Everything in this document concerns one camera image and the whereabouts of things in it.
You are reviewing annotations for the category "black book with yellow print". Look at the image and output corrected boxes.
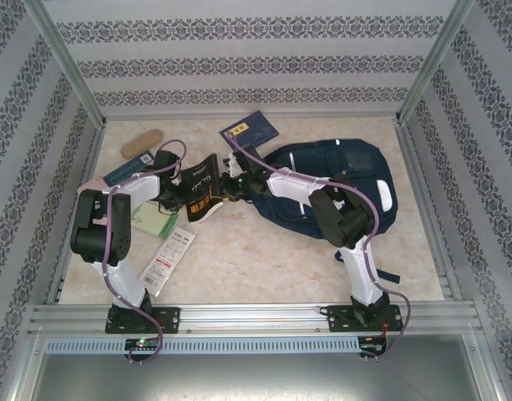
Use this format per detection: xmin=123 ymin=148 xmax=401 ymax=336
xmin=180 ymin=153 xmax=226 ymax=224

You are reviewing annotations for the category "blue book with barcode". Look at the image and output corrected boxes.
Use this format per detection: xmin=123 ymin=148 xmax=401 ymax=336
xmin=104 ymin=150 xmax=156 ymax=189

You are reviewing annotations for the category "clear white red stationery package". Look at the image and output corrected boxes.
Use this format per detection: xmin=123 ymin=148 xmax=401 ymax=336
xmin=138 ymin=228 xmax=197 ymax=286

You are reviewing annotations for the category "navy blue backpack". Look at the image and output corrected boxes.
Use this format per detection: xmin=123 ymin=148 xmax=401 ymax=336
xmin=251 ymin=139 xmax=401 ymax=285

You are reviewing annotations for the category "green notebook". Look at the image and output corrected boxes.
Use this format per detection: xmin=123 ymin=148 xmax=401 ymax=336
xmin=131 ymin=201 xmax=177 ymax=239

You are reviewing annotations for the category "tan glasses case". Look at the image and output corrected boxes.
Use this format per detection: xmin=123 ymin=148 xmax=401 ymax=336
xmin=120 ymin=129 xmax=164 ymax=159

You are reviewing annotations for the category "navy book with gold print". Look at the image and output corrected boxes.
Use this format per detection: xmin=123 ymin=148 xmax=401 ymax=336
xmin=219 ymin=110 xmax=280 ymax=148

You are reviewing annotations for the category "pink pouch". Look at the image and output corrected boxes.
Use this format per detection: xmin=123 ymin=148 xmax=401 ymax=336
xmin=77 ymin=177 xmax=109 ymax=195

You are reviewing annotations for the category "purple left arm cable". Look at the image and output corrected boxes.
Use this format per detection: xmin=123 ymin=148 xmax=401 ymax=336
xmin=104 ymin=140 xmax=188 ymax=365

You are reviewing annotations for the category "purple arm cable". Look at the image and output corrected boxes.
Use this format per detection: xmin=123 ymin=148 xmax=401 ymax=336
xmin=226 ymin=129 xmax=409 ymax=363
xmin=104 ymin=140 xmax=188 ymax=365

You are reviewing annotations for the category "aluminium side rail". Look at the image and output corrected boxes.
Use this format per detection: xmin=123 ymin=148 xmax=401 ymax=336
xmin=45 ymin=123 xmax=109 ymax=304
xmin=393 ymin=119 xmax=464 ymax=301

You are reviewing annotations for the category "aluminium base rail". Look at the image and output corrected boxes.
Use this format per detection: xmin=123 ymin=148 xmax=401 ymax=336
xmin=28 ymin=301 xmax=479 ymax=336

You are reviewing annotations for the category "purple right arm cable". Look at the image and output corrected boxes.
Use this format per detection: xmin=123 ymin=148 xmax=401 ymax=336
xmin=226 ymin=129 xmax=409 ymax=363

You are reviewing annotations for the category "grey slotted cable duct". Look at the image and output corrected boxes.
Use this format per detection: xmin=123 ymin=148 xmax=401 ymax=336
xmin=44 ymin=337 xmax=361 ymax=354

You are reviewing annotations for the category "aluminium frame post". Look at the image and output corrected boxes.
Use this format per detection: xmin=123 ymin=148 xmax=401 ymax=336
xmin=395 ymin=0 xmax=478 ymax=124
xmin=25 ymin=0 xmax=106 ymax=126

